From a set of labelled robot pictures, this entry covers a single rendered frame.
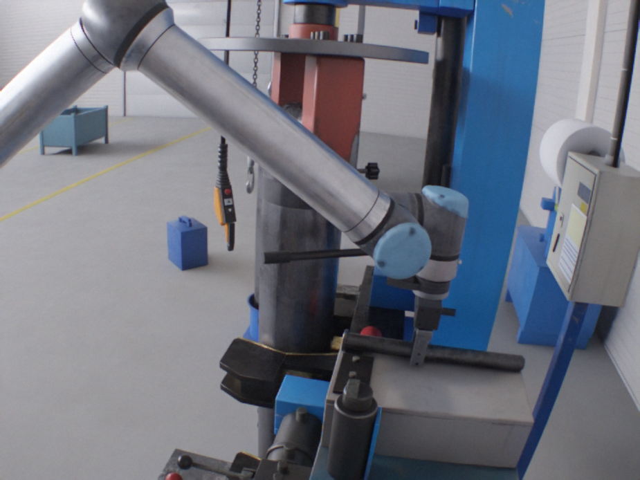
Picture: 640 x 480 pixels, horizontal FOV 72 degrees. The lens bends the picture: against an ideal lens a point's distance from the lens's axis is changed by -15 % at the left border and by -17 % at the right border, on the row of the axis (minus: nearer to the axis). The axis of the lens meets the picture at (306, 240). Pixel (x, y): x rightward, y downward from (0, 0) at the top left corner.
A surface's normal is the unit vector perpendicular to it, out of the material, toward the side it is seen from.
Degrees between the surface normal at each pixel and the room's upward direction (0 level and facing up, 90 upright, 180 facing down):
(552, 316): 90
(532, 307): 90
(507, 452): 90
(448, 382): 0
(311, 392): 0
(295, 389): 0
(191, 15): 90
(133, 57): 134
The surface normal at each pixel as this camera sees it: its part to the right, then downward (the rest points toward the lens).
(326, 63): 0.24, 0.37
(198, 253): 0.61, 0.32
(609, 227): -0.20, 0.34
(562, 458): 0.06, -0.93
